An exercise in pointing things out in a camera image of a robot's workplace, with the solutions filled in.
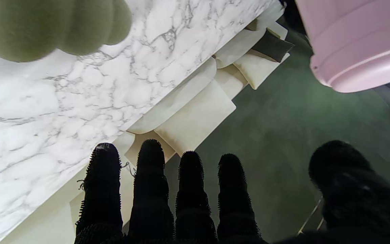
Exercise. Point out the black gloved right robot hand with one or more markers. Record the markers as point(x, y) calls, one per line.
point(151, 203)

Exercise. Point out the pink thermos lid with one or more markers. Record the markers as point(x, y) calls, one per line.
point(361, 64)

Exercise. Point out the cream sofa cushion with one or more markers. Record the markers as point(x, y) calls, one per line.
point(256, 71)
point(195, 118)

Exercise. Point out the cream fabric sofa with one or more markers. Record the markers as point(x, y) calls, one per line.
point(178, 98)

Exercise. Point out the dark brown cushion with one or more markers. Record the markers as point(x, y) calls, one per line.
point(273, 45)

